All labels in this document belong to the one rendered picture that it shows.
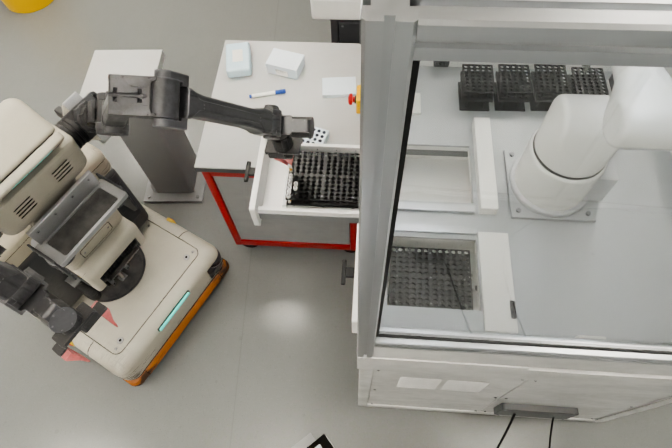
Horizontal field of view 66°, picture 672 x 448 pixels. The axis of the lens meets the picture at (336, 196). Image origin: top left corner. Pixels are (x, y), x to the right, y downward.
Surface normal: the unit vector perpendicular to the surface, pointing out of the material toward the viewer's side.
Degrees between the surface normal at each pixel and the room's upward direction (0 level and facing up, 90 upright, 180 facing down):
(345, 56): 0
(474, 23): 45
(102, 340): 0
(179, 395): 0
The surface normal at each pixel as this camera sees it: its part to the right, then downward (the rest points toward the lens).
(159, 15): -0.04, -0.50
